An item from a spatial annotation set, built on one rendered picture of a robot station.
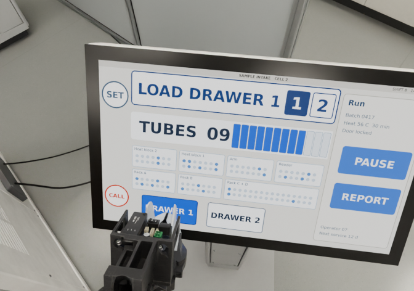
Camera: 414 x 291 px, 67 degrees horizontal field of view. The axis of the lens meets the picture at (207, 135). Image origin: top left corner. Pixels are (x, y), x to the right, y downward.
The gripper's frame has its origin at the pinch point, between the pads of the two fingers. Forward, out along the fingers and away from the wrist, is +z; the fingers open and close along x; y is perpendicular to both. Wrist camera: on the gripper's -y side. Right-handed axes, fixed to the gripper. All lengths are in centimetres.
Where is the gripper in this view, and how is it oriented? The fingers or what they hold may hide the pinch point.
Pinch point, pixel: (166, 222)
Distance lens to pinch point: 52.0
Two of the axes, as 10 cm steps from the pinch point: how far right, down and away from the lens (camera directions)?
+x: -9.9, -1.0, 0.6
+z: 0.9, -3.1, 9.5
